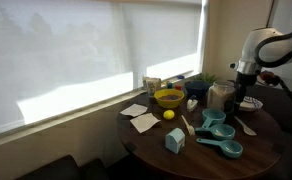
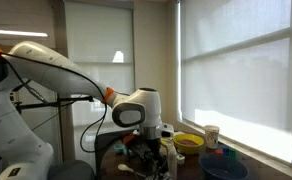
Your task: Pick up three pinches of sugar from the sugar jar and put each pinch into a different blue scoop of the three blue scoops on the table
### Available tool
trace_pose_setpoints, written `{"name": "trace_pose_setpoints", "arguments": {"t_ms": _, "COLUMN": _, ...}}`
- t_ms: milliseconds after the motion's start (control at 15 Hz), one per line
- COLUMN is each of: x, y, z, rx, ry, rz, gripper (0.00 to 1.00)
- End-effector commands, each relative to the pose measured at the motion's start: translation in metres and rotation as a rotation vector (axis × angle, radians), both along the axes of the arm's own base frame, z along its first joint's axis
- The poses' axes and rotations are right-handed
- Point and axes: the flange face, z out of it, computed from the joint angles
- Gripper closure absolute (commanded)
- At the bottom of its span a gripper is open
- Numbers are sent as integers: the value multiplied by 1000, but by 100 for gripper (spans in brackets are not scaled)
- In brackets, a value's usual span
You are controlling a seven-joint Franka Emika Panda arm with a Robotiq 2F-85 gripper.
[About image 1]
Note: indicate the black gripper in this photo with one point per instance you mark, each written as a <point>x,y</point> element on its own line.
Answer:
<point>244,80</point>

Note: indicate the glass sugar jar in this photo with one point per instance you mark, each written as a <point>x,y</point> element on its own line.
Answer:
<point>221,98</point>

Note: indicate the blue white patterned paper plate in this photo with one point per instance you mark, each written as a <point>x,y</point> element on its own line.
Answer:
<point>252,104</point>

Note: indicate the long white plastic spoon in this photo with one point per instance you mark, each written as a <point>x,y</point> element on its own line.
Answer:
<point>247,129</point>

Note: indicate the deep teal measuring cup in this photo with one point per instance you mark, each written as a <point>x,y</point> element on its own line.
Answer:
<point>213,116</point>

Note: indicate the small green plant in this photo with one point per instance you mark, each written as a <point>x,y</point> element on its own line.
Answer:
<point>206,77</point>

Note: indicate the shallow teal measuring cup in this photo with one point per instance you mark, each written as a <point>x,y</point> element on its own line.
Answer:
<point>231,148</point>
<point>221,131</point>

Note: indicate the dark blue bowl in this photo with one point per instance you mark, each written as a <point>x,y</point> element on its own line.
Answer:
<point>196,89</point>

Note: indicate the dark sofa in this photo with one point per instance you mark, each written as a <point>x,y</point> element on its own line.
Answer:
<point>287,115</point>

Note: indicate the white toy iron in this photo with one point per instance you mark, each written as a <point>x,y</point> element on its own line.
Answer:
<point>192,104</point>

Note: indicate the small blue cap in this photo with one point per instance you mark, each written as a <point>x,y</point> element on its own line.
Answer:
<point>180,77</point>

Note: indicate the small red toy block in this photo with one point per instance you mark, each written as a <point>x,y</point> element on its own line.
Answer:
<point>178,87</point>

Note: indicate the colourful candy pile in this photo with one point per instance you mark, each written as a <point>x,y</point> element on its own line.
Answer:
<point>169,97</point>

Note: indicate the yellow bowl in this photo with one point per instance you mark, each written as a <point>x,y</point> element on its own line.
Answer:
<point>169,103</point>

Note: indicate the small teal toy block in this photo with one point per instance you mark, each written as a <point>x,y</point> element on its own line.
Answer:
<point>169,85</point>

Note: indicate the yellow lemon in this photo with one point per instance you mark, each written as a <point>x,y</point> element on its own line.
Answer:
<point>168,114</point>

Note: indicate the teal toy milk carton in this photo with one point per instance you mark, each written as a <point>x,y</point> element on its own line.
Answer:
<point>175,141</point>

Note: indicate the large white paper napkin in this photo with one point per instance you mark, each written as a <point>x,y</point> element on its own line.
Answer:
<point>144,122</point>

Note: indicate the small white paper napkin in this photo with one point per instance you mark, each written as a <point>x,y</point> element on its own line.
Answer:
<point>134,110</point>

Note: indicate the dark seat cushion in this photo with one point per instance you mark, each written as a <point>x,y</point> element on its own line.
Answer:
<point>94,170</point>
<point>52,168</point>

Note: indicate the white roller blind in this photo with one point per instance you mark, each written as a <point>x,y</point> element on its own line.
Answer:
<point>69,50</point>

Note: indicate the white window sill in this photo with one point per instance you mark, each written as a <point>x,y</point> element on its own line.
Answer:
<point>52,124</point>

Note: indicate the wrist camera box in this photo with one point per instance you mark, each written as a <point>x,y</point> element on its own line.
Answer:
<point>233,65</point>

